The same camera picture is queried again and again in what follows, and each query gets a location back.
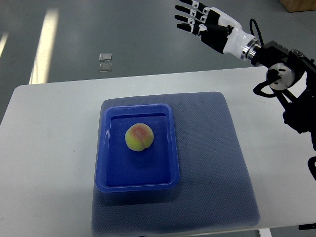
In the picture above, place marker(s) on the blue plastic tray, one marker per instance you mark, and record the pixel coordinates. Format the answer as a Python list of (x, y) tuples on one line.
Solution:
[(119, 169)]

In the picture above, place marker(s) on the blue grey mat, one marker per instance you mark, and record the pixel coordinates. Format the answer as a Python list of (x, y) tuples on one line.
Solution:
[(214, 190)]

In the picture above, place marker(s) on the upper metal floor plate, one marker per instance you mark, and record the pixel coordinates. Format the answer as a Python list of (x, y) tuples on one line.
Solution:
[(105, 57)]

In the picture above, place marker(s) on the metal floor plate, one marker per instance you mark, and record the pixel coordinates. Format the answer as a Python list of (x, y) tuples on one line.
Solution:
[(105, 67), (105, 57)]

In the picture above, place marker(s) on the lower metal floor plate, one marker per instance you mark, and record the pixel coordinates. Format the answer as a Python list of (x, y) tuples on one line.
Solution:
[(105, 67)]

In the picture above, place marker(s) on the yellow red peach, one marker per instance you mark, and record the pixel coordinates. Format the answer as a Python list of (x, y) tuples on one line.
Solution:
[(139, 137)]

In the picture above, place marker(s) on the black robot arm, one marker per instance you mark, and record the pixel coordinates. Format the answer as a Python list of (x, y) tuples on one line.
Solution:
[(285, 69)]

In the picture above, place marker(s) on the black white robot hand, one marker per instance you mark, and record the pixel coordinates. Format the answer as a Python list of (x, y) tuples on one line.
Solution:
[(217, 30)]

